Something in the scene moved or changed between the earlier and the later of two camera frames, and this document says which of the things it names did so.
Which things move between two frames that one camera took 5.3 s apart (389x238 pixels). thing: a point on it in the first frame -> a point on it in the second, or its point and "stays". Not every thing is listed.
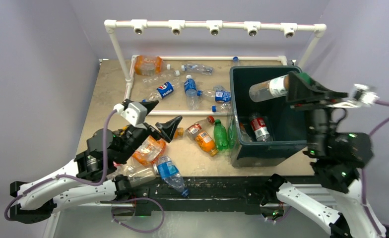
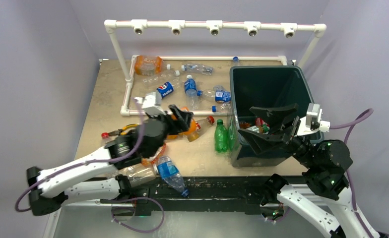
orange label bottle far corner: (148, 65) stays
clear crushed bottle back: (197, 68) stays
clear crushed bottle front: (135, 172) stays
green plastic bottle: (220, 135) stays
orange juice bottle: (206, 143) -> (192, 135)
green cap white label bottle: (274, 89) -> (263, 129)
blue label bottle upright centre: (190, 89) stays
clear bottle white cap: (151, 80) stays
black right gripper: (296, 89) -> (274, 115)
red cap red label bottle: (193, 131) stays
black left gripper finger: (148, 105) -> (184, 118)
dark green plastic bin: (265, 133) stays
